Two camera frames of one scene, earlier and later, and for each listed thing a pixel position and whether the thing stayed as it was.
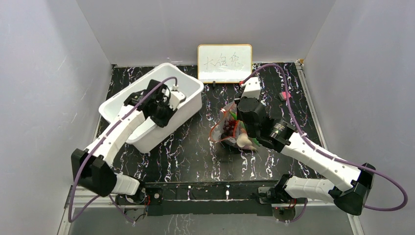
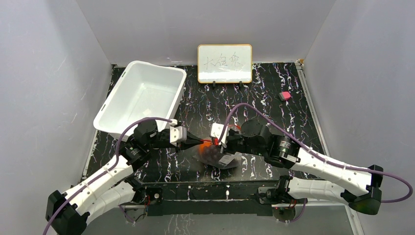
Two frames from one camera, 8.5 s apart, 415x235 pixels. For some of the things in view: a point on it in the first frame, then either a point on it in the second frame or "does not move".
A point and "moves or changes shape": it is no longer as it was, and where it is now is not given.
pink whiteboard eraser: (282, 95) does not move
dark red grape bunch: (228, 128) moves or changes shape
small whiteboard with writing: (224, 63) does not move
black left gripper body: (163, 113) -> (160, 142)
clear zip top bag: (229, 128) moves or changes shape
